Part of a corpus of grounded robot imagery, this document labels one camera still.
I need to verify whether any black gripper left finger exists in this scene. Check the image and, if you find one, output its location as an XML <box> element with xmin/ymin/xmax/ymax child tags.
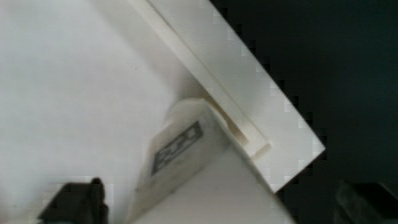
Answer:
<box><xmin>37</xmin><ymin>178</ymin><xmax>108</xmax><ymax>224</ymax></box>

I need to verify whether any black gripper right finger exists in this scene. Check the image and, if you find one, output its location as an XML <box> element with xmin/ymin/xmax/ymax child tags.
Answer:
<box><xmin>334</xmin><ymin>181</ymin><xmax>398</xmax><ymax>224</ymax></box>

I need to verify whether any white table leg with tag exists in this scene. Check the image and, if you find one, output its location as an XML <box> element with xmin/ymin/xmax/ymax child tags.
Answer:
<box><xmin>126</xmin><ymin>98</ymin><xmax>296</xmax><ymax>224</ymax></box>

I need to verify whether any white square tabletop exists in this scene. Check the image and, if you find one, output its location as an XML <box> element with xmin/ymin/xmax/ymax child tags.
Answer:
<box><xmin>0</xmin><ymin>0</ymin><xmax>325</xmax><ymax>224</ymax></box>

